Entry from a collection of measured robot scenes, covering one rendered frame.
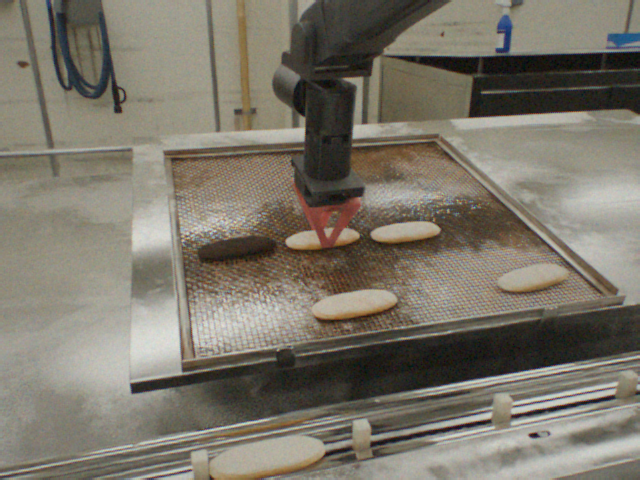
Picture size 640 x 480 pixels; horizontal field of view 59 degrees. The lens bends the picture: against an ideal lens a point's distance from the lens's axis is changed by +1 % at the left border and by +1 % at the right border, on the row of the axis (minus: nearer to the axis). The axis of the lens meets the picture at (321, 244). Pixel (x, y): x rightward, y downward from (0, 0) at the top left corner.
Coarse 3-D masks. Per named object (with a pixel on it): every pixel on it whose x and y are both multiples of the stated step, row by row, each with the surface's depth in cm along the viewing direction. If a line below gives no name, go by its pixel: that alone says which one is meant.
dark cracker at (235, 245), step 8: (224, 240) 72; (232, 240) 72; (240, 240) 72; (248, 240) 72; (256, 240) 72; (264, 240) 72; (272, 240) 73; (208, 248) 70; (216, 248) 70; (224, 248) 70; (232, 248) 70; (240, 248) 70; (248, 248) 71; (256, 248) 71; (264, 248) 71; (272, 248) 72; (200, 256) 69; (208, 256) 69; (216, 256) 69; (224, 256) 69; (232, 256) 70; (240, 256) 70
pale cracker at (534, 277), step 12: (540, 264) 70; (552, 264) 71; (504, 276) 68; (516, 276) 68; (528, 276) 68; (540, 276) 68; (552, 276) 68; (564, 276) 69; (504, 288) 67; (516, 288) 67; (528, 288) 67; (540, 288) 68
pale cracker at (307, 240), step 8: (304, 232) 74; (312, 232) 74; (328, 232) 74; (344, 232) 75; (352, 232) 75; (288, 240) 73; (296, 240) 73; (304, 240) 72; (312, 240) 72; (344, 240) 73; (352, 240) 74; (296, 248) 72; (304, 248) 72; (312, 248) 72; (320, 248) 73
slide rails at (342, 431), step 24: (552, 384) 58; (576, 384) 58; (600, 384) 58; (432, 408) 55; (456, 408) 55; (480, 408) 55; (576, 408) 55; (600, 408) 55; (288, 432) 52; (312, 432) 52; (336, 432) 52; (384, 432) 52; (456, 432) 52; (480, 432) 52; (168, 456) 49; (216, 456) 49; (336, 456) 49; (360, 456) 49
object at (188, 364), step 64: (192, 192) 84; (384, 192) 87; (448, 192) 88; (320, 256) 71; (448, 256) 73; (512, 256) 73; (576, 256) 73; (320, 320) 61; (384, 320) 62; (512, 320) 63
